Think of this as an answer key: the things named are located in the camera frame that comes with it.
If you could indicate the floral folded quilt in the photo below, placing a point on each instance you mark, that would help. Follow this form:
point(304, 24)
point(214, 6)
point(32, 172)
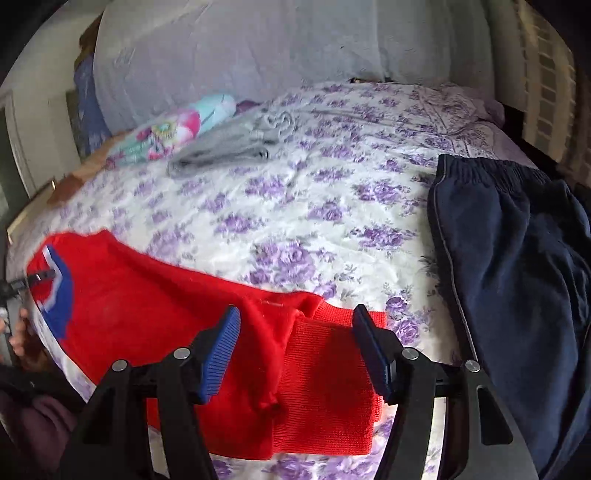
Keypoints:
point(175, 129)

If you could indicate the person's left forearm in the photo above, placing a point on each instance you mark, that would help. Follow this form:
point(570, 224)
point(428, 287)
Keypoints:
point(32, 415)

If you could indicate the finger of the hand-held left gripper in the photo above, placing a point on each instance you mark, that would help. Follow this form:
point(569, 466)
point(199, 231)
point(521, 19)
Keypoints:
point(44, 277)

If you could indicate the wooden boxes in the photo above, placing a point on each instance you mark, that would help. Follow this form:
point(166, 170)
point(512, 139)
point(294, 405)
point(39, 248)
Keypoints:
point(87, 46)

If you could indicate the red jacket blue white stripes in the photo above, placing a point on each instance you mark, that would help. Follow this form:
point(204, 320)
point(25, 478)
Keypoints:
point(161, 323)

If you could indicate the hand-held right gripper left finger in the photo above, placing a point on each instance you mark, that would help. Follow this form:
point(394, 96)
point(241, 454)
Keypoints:
point(221, 355)

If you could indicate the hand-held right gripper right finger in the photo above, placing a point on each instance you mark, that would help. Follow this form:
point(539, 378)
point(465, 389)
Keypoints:
point(373, 355)

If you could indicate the navy blue pants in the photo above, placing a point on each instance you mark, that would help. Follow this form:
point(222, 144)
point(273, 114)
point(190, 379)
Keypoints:
point(517, 277)

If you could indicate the brown pillow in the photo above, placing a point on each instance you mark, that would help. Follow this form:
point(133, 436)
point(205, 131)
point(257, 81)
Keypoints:
point(83, 170)

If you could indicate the person's left hand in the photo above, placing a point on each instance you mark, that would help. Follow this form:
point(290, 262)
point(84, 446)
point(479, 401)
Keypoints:
point(22, 334)

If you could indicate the beige patterned curtain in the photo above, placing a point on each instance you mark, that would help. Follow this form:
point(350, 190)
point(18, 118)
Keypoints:
point(549, 92)

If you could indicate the white framed door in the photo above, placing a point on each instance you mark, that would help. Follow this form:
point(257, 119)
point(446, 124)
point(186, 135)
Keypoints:
point(14, 152)

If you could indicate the purple floral bed sheet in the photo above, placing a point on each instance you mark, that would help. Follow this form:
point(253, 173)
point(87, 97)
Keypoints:
point(300, 207)

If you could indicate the white lace cover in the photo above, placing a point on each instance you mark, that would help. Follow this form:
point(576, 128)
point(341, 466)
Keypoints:
point(277, 55)

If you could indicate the light purple floral pillowcase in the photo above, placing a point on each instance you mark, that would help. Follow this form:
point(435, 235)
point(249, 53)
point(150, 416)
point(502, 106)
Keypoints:
point(466, 108)

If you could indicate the grey folded pants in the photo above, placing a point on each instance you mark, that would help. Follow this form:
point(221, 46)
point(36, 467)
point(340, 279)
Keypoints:
point(231, 143)

